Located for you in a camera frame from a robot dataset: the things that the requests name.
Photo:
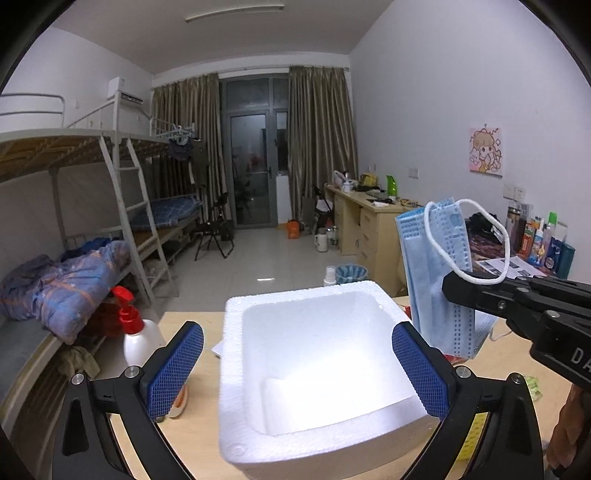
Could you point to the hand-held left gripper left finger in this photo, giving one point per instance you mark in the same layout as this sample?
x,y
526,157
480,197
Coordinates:
x,y
175,369

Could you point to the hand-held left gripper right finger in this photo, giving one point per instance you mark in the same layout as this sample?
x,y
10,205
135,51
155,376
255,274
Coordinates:
x,y
420,374

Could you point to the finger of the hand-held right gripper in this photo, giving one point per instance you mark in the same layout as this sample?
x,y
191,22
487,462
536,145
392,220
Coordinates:
x,y
489,300
558,290

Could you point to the blue face mask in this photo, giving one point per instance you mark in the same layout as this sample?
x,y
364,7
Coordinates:
x,y
429,277

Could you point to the white foam box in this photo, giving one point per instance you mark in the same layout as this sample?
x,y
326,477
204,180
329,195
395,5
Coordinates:
x,y
318,350

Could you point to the person's right hand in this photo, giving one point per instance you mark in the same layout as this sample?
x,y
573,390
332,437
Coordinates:
x,y
570,429

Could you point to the blue tube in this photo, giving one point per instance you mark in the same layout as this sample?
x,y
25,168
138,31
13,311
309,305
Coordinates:
x,y
551,256

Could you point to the printed paper sheets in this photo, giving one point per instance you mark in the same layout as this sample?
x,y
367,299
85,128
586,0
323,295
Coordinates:
x,y
517,266

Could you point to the white spray bottle red top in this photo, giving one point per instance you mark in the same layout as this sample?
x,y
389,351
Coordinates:
x,y
138,344

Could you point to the green packet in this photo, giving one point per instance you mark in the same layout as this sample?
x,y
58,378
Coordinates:
x,y
533,390

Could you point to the red box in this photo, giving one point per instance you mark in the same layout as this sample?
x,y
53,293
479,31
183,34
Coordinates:
x,y
528,237

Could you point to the green cap bottle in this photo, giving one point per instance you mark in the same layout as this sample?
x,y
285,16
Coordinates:
x,y
550,228

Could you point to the black headphones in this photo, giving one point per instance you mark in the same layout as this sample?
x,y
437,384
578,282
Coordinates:
x,y
482,224

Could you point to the dark glass jar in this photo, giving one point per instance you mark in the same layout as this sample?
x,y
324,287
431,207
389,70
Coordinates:
x,y
512,226

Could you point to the blue trash basket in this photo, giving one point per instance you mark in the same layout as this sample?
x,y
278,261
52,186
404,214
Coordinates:
x,y
352,273

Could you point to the light wooden desk with drawers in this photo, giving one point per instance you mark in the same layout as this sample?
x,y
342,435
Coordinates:
x,y
369,226

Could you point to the blue orange blanket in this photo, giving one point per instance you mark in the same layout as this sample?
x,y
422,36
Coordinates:
x,y
60,286

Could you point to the black folding chair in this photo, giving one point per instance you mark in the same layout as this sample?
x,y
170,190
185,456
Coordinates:
x,y
217,230

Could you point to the blue plaid bedding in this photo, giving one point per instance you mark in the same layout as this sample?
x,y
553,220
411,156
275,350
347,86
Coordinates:
x,y
166,210

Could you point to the white metal bunk bed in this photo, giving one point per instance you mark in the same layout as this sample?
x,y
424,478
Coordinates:
x,y
124,194

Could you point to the orange bag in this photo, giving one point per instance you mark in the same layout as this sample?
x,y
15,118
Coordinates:
x,y
294,229

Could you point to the black folded cart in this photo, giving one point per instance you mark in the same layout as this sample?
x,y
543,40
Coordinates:
x,y
325,212

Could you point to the dark hanging clothes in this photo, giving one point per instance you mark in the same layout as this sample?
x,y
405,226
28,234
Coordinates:
x,y
181,148

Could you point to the glass balcony door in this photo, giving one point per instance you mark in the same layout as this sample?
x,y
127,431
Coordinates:
x,y
254,161

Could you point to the brown curtain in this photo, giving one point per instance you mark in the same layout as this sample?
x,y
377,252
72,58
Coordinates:
x,y
189,138
321,138

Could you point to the white air conditioner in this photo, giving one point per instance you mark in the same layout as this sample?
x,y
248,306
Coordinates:
x,y
124,92

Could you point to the ceiling light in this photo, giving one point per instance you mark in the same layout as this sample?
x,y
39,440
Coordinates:
x,y
235,13

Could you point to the wall socket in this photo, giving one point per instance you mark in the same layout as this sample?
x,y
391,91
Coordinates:
x,y
515,191

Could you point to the pink cartoon wall poster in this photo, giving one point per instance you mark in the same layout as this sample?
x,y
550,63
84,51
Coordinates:
x,y
486,151

